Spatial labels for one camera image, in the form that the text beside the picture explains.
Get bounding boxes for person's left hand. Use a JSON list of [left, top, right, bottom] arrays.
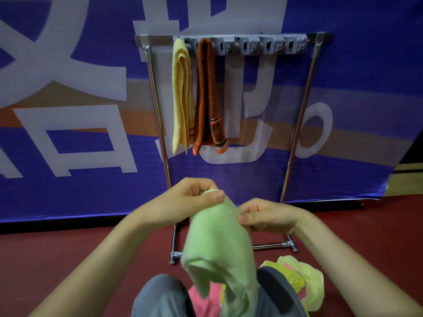
[[137, 177, 226, 228]]

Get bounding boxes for person's right hand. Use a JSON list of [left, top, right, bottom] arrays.
[[237, 198, 313, 236]]

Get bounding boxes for bright yellow towel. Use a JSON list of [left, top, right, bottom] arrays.
[[220, 260, 304, 294]]

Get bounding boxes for light green towel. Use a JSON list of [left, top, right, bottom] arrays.
[[180, 189, 259, 317]]

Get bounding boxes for pale yellow-green towel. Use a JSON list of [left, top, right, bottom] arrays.
[[277, 255, 325, 313]]

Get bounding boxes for pink towel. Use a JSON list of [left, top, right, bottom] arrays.
[[187, 264, 306, 317]]

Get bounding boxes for pale yellow striped towel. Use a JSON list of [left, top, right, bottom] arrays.
[[171, 38, 196, 155]]

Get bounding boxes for orange towel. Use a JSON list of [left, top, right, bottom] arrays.
[[192, 37, 229, 157]]

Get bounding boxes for chrome metal rack frame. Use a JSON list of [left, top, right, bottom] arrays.
[[134, 32, 335, 265]]

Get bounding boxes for grey clip hook bar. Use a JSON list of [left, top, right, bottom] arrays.
[[181, 33, 310, 56]]

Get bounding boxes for person's right forearm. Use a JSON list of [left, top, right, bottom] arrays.
[[294, 213, 423, 317]]

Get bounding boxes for person's left forearm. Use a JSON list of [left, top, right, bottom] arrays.
[[30, 209, 156, 317]]

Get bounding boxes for blue printed banner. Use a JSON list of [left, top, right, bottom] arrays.
[[0, 0, 423, 224]]

